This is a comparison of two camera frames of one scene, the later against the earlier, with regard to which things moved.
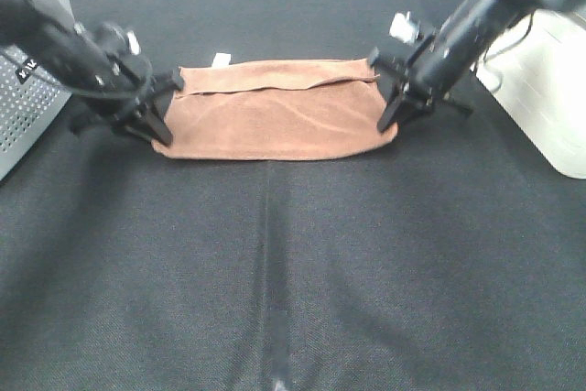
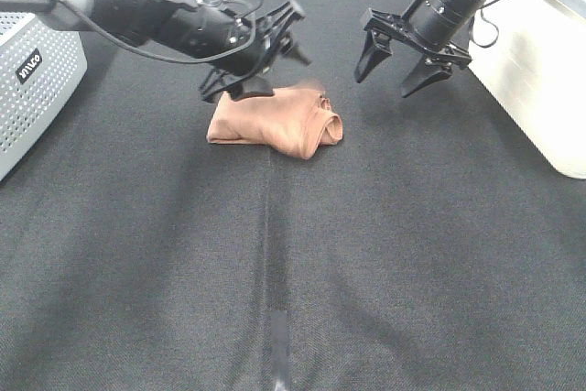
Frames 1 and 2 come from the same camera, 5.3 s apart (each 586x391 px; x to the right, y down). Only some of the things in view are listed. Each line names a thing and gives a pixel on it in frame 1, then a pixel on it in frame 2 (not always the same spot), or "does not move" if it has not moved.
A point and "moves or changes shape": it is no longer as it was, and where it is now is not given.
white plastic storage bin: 537,69 does not move
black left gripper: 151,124 → 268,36
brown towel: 268,109 moves or changes shape
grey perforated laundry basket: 29,97 does not move
